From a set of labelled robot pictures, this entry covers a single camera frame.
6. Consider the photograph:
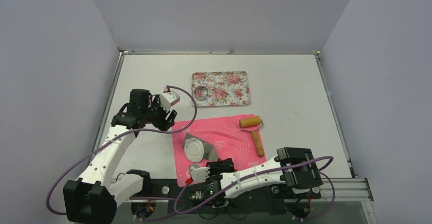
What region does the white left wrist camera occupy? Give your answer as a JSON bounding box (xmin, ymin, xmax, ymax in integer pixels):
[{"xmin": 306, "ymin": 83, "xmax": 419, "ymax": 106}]
[{"xmin": 159, "ymin": 91, "xmax": 180, "ymax": 112}]

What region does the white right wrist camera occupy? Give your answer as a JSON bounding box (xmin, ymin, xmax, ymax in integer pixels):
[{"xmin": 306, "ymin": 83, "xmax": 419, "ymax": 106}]
[{"xmin": 188, "ymin": 163, "xmax": 210, "ymax": 183}]

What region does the floral rectangular tray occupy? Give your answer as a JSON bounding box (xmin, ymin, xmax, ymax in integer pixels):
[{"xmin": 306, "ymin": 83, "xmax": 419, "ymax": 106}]
[{"xmin": 191, "ymin": 71, "xmax": 252, "ymax": 107}]

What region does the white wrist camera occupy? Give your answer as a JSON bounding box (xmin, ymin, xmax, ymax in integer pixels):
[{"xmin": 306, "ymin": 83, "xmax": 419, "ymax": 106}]
[
  {"xmin": 159, "ymin": 91, "xmax": 180, "ymax": 112},
  {"xmin": 188, "ymin": 163, "xmax": 210, "ymax": 183}
]

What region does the round metal dough cutter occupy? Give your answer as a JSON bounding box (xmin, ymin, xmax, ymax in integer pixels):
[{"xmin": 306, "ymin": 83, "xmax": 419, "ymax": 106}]
[{"xmin": 194, "ymin": 86, "xmax": 209, "ymax": 101}]

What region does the pink silicone baking mat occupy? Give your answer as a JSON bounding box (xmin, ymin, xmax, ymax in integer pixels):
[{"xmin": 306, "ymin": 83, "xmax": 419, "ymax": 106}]
[{"xmin": 172, "ymin": 114, "xmax": 266, "ymax": 187}]

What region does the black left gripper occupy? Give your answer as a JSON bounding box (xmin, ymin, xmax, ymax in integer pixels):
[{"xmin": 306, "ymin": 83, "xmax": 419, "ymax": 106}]
[{"xmin": 142, "ymin": 96, "xmax": 176, "ymax": 132}]

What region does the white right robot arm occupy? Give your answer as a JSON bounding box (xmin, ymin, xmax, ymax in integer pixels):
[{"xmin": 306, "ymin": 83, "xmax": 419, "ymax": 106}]
[{"xmin": 189, "ymin": 147, "xmax": 323, "ymax": 208}]

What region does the white dough lump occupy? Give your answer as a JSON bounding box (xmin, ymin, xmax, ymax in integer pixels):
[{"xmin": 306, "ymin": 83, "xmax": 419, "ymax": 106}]
[{"xmin": 183, "ymin": 138, "xmax": 204, "ymax": 162}]

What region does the wooden rolling pin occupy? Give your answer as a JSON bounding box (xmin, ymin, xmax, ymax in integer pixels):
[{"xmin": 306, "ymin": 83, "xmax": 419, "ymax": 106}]
[{"xmin": 239, "ymin": 116, "xmax": 264, "ymax": 157}]

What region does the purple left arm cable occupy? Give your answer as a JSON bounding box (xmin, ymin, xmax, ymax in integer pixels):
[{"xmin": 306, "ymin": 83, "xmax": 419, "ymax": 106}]
[{"xmin": 45, "ymin": 85, "xmax": 199, "ymax": 222}]

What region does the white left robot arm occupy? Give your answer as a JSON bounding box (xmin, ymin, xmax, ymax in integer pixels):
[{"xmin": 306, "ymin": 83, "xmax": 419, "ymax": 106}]
[{"xmin": 63, "ymin": 89, "xmax": 180, "ymax": 223}]

